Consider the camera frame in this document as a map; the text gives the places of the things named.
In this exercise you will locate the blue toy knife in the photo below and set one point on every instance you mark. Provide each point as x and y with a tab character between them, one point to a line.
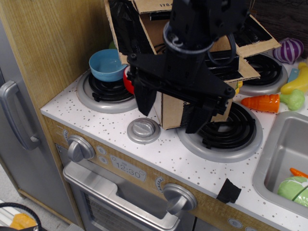
293	75

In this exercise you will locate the grey stovetop centre knob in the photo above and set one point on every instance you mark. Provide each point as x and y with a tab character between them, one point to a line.
143	131

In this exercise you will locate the yellow toy corn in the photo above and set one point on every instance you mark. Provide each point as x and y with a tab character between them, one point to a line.
238	87

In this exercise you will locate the green toy behind box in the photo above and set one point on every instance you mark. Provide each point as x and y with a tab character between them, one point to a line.
112	45

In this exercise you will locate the yellow toy banana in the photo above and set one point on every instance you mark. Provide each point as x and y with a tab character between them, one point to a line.
300	83

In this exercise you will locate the grey toy fridge door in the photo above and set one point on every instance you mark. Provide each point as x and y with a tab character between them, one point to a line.
24	151

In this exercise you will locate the black tape piece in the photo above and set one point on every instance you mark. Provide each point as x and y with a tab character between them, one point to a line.
229	193

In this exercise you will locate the purple striped toy onion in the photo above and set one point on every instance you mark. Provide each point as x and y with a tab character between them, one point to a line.
289	51

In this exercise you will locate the rear right stove burner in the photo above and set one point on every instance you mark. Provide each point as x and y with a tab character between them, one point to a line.
273	76

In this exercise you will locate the oven clock display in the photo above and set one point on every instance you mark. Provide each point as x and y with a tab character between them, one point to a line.
128	168

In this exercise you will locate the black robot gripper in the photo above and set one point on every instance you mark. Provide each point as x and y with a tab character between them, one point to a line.
181	72

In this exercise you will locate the rear left stove burner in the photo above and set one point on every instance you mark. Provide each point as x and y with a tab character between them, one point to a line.
104	97

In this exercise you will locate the left grey oven knob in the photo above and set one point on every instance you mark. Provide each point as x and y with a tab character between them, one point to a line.
79	149

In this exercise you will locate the green toy broccoli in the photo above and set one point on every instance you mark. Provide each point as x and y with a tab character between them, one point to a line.
294	101

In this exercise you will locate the stove burner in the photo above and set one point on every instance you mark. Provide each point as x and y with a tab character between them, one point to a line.
104	97
230	141
273	76

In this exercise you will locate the grey oven door handle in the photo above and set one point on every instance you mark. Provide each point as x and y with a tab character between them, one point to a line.
107	202

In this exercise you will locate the front right stove burner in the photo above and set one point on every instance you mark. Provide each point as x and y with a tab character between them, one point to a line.
230	141

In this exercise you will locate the small orange toy carrot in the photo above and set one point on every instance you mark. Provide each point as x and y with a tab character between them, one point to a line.
298	173

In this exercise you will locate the grey fridge door handle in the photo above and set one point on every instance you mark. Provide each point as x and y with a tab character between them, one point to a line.
8	92

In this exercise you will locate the grey oven knob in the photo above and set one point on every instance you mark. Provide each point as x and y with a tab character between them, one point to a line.
178	198
79	149

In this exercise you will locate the right grey oven knob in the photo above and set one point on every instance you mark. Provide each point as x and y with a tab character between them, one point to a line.
178	198

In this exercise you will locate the grey toy sink basin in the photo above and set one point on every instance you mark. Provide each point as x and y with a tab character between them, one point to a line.
286	147

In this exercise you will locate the blue plastic toy bowl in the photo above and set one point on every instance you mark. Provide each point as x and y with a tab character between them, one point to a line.
105	65

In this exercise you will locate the green toy cabbage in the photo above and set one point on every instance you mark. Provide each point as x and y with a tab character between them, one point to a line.
294	189

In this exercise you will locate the cardboard box with black tape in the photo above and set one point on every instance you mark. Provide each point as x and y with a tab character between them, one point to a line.
171	112

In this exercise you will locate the red white toy cheese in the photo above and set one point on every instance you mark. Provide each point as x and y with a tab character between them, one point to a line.
127	83

